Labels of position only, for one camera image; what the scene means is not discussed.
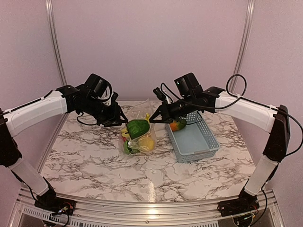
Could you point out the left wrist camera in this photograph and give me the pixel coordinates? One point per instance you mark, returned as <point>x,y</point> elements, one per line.
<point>113,98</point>

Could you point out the yellow toy lemon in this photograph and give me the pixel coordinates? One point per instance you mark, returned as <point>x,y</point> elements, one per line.
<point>146,144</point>

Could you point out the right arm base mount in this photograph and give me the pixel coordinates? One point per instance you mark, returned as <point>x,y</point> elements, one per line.
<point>237,206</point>

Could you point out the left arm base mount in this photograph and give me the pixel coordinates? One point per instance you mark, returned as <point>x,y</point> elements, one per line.
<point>57,204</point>

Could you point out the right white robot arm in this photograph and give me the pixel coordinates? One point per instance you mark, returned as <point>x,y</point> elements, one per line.
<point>272,120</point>

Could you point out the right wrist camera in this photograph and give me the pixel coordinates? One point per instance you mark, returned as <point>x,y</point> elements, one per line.
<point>161,95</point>

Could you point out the dark green toy avocado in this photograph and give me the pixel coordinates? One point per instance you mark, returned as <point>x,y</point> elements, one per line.
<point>137,128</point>

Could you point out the yellow toy banana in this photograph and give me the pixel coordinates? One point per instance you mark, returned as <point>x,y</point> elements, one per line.
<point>124,130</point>

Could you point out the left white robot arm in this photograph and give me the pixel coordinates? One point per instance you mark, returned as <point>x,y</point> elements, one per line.
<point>18,120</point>

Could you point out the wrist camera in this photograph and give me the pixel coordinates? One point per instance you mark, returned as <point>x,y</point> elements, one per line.
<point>161,95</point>
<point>113,98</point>

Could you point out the aluminium frame post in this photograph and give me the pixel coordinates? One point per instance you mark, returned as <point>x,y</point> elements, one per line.
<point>54,39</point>
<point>245,36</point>

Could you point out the orange green toy mango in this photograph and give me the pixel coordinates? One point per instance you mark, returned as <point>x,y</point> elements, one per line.
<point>178,125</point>

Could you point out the front aluminium rail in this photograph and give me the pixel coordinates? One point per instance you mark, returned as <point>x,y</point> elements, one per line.
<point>101,213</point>

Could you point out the clear zip top bag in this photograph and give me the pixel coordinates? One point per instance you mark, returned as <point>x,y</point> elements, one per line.
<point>138,111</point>

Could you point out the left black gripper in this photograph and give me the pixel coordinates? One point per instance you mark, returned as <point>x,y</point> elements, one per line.
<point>113,117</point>

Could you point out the right aluminium frame post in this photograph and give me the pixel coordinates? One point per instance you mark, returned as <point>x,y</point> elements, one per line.
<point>245,36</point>

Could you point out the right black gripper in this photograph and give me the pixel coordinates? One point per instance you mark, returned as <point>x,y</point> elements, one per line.
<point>166,115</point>

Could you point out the left aluminium frame post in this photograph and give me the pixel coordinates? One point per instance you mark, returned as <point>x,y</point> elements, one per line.
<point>54,39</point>

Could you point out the green toy watermelon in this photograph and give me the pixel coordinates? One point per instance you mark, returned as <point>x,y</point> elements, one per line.
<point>127,149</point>

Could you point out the grey plastic basket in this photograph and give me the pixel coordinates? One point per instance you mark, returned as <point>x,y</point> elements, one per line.
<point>193,142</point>

